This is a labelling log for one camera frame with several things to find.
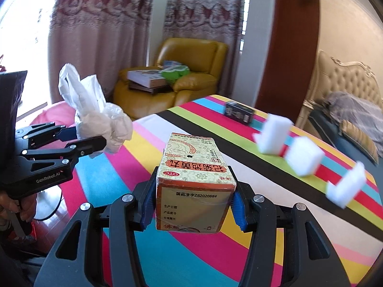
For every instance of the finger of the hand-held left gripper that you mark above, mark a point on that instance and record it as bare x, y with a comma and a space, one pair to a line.
89, 145
67, 133

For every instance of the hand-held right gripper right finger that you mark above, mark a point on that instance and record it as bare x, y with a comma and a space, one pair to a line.
241, 212

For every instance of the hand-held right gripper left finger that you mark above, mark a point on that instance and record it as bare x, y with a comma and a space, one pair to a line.
148, 212

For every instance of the white plastic bag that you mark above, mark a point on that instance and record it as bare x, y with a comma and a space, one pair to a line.
95, 116

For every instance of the yellow medicine box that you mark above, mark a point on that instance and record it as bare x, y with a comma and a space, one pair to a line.
194, 185

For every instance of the person's left hand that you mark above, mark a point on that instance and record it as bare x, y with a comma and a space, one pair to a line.
25, 209

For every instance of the pink bin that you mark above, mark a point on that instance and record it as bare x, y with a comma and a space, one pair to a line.
55, 116

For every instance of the white round base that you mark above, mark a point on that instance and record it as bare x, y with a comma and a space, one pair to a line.
51, 203

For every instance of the white foam block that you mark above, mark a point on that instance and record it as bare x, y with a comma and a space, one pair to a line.
347, 184
305, 157
273, 134

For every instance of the flat white cardboard box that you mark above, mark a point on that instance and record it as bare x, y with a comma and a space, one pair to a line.
145, 77

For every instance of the small dark box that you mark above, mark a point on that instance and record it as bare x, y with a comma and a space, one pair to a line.
239, 113

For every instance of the pink lace curtain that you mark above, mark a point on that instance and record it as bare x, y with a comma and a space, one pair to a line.
203, 6
98, 36

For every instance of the green bag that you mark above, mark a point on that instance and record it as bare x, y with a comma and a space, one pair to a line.
176, 73

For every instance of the blue bed mattress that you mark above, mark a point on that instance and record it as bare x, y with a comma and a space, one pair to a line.
326, 134

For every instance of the light blue packet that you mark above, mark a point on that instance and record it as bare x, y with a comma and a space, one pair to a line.
172, 63

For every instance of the yellow leather armchair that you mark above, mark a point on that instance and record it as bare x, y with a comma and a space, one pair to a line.
191, 89

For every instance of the striped pillow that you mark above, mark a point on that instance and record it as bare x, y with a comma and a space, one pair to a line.
360, 140

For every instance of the grey blue blanket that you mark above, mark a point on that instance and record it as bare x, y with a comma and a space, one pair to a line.
353, 110

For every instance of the brown wooden pillar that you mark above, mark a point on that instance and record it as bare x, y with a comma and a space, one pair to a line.
294, 50

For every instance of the cream tufted headboard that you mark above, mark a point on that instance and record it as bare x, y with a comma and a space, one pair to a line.
344, 74

